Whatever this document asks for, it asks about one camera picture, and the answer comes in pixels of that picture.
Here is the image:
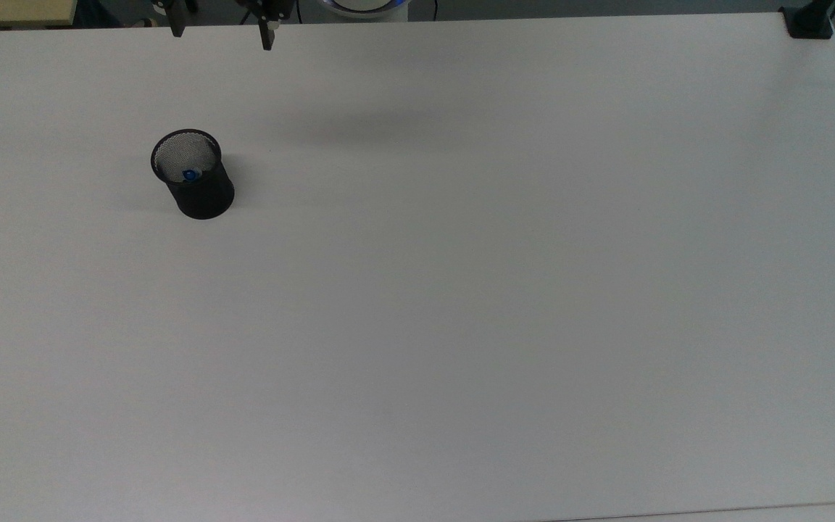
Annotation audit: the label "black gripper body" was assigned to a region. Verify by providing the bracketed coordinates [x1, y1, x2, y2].
[236, 0, 296, 22]

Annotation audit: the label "yellow wooden table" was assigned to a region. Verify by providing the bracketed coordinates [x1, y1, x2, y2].
[0, 0, 78, 30]

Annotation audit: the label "black mesh pen holder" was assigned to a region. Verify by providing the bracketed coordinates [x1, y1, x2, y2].
[150, 129, 236, 220]

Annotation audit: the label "white robot base blue ring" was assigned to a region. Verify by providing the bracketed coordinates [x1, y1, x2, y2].
[320, 0, 411, 23]

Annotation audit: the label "black clamp mount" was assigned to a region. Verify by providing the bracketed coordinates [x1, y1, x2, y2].
[780, 0, 835, 40]

